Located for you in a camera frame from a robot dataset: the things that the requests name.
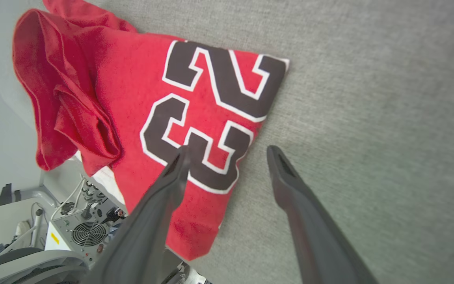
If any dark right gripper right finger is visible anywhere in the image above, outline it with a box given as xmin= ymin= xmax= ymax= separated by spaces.
xmin=266 ymin=145 xmax=378 ymax=284

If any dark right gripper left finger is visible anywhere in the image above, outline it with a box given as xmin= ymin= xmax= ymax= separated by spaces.
xmin=82 ymin=145 xmax=192 ymax=284

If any red Bulls 23 basketball jersey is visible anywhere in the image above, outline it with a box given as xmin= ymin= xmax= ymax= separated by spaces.
xmin=12 ymin=0 xmax=290 ymax=262

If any white control box with fan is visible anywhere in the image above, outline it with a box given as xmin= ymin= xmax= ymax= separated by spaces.
xmin=45 ymin=196 xmax=127 ymax=269

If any grey fabric sofa cushion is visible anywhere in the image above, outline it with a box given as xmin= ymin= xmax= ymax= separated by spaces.
xmin=0 ymin=0 xmax=454 ymax=284

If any white cable bundle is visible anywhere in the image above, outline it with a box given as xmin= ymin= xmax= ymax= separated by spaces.
xmin=50 ymin=177 xmax=87 ymax=222

